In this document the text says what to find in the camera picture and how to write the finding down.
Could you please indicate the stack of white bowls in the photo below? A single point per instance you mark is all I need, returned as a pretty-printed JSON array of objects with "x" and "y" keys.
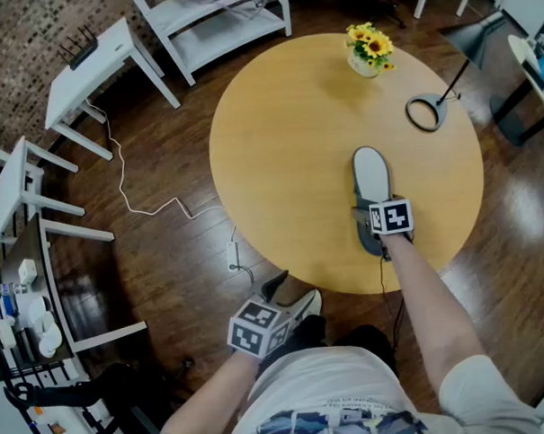
[{"x": 45, "y": 327}]

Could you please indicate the white power strip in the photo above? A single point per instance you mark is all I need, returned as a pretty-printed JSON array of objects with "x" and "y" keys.
[{"x": 232, "y": 256}]

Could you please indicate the dark top white frame desk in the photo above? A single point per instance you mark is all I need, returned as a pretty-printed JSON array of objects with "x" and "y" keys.
[{"x": 25, "y": 245}]

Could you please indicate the sunflowers in white pot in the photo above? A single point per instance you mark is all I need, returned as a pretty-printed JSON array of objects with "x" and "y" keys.
[{"x": 368, "y": 50}]

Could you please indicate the black router with antennas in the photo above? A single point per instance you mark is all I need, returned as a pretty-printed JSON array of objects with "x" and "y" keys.
[{"x": 82, "y": 53}]

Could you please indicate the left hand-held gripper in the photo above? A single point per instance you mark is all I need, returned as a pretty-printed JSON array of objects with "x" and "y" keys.
[{"x": 250, "y": 331}]

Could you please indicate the black desk lamp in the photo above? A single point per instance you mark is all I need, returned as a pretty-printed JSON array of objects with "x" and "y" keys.
[{"x": 438, "y": 107}]

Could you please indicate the person's right forearm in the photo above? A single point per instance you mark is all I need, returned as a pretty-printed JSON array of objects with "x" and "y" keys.
[{"x": 431, "y": 312}]

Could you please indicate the person's black trousers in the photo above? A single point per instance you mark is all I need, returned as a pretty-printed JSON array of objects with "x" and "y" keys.
[{"x": 363, "y": 342}]

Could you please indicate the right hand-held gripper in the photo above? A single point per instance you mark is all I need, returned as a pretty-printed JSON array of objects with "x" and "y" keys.
[{"x": 391, "y": 217}]

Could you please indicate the white oval table black base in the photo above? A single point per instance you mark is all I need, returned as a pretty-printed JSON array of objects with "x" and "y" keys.
[{"x": 513, "y": 124}]

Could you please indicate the black bag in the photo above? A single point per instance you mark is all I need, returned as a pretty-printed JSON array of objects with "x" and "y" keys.
[{"x": 81, "y": 388}]

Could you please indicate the white slatted stool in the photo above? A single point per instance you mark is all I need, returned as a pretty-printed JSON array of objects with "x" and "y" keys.
[{"x": 7, "y": 191}]

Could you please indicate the white low shelf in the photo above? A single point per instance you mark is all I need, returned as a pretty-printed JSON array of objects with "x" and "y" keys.
[{"x": 79, "y": 429}]

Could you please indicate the white side table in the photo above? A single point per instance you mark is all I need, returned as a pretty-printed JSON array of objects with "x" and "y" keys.
[{"x": 94, "y": 73}]

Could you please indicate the grey shoe with white insole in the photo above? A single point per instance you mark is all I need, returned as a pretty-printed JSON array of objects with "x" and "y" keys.
[{"x": 371, "y": 171}]

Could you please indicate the small white box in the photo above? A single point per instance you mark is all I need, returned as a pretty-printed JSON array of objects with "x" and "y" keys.
[{"x": 27, "y": 271}]

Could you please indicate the person's white printed t-shirt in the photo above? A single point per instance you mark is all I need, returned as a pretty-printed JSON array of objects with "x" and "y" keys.
[{"x": 333, "y": 389}]

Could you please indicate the white shelf unit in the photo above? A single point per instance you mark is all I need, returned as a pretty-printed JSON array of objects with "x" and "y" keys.
[{"x": 228, "y": 31}]

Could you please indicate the person's left forearm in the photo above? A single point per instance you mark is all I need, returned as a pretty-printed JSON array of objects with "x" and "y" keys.
[{"x": 208, "y": 399}]

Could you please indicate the person's left white shoe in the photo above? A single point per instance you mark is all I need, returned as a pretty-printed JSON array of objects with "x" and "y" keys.
[{"x": 316, "y": 302}]

